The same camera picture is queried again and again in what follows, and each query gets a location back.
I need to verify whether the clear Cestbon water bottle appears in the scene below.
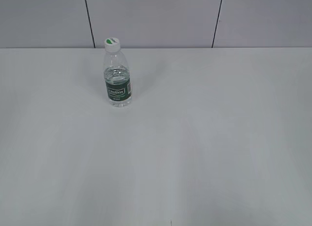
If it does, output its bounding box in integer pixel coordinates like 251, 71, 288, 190
103, 50, 132, 107

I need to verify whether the white green bottle cap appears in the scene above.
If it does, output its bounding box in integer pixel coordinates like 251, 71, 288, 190
104, 38, 121, 53

